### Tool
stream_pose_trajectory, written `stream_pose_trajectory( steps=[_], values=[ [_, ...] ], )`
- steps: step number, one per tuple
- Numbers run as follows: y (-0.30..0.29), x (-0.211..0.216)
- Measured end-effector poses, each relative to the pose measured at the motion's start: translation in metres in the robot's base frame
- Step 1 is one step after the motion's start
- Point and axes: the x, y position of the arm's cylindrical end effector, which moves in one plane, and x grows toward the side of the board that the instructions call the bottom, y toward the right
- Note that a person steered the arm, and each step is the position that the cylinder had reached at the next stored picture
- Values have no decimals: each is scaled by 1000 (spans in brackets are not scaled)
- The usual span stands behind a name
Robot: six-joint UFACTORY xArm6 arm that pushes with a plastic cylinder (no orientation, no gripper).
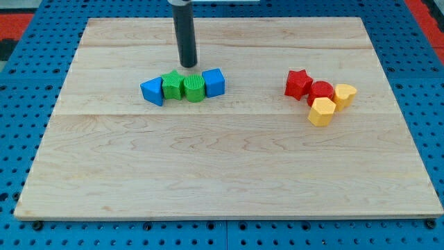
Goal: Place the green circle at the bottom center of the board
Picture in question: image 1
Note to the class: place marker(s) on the red circle block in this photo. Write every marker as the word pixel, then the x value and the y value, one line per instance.
pixel 320 89

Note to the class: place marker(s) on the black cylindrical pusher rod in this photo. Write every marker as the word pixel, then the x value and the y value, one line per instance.
pixel 183 19

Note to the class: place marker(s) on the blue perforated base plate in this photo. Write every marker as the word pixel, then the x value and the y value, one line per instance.
pixel 34 74

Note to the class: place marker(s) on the green star block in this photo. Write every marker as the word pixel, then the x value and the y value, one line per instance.
pixel 172 85

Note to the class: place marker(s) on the light wooden board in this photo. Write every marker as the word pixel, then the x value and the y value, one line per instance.
pixel 107 154

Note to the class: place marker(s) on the green circle block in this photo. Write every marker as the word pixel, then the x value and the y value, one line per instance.
pixel 194 88

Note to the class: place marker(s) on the red star block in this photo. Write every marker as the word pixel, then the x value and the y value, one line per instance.
pixel 298 84

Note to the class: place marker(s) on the blue triangle block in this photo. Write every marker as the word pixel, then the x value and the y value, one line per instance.
pixel 152 91

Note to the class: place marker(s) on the yellow heart block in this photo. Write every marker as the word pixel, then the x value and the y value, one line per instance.
pixel 343 96

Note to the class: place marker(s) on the blue cube block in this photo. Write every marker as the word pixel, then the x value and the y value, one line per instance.
pixel 214 82

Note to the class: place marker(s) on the yellow hexagon block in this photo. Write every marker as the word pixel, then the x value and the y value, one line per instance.
pixel 322 111

